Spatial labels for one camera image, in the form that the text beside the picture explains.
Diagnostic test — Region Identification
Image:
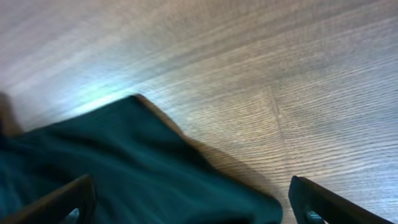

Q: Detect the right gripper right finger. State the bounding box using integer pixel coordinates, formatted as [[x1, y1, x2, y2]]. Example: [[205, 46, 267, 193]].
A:
[[289, 176, 393, 224]]

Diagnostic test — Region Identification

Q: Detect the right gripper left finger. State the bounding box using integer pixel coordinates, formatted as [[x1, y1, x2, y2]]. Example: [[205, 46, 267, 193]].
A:
[[1, 174, 96, 224]]

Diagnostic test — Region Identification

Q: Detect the blue t-shirt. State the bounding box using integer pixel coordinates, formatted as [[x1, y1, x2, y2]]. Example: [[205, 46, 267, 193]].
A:
[[1, 96, 282, 224]]

